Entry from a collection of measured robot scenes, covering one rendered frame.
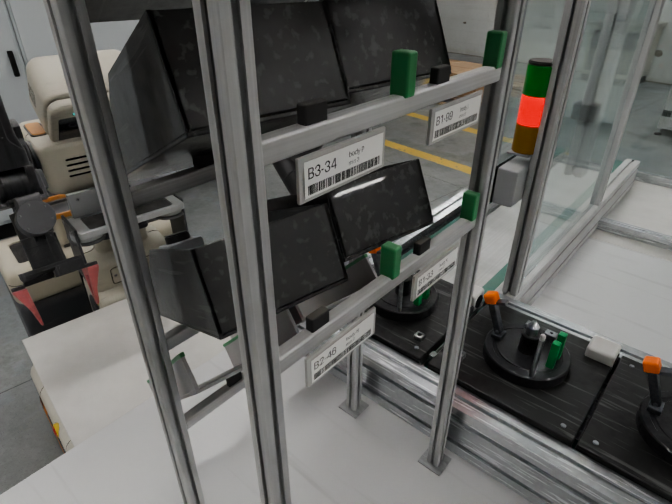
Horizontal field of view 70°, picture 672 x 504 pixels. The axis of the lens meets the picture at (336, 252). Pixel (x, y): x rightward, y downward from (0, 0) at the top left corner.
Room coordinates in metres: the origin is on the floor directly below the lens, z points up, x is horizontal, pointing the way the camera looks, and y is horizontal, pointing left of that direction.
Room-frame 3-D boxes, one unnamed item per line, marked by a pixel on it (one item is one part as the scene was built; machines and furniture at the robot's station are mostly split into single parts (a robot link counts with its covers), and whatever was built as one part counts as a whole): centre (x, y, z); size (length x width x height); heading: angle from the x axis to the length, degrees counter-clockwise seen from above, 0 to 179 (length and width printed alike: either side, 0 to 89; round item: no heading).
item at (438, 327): (0.78, -0.13, 0.96); 0.24 x 0.24 x 0.02; 49
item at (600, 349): (0.61, -0.33, 1.01); 0.24 x 0.24 x 0.13; 49
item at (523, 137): (0.85, -0.35, 1.28); 0.05 x 0.05 x 0.05
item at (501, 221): (0.99, -0.35, 0.91); 0.84 x 0.28 x 0.10; 139
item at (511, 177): (0.85, -0.35, 1.29); 0.12 x 0.05 x 0.25; 139
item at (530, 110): (0.85, -0.35, 1.33); 0.05 x 0.05 x 0.05
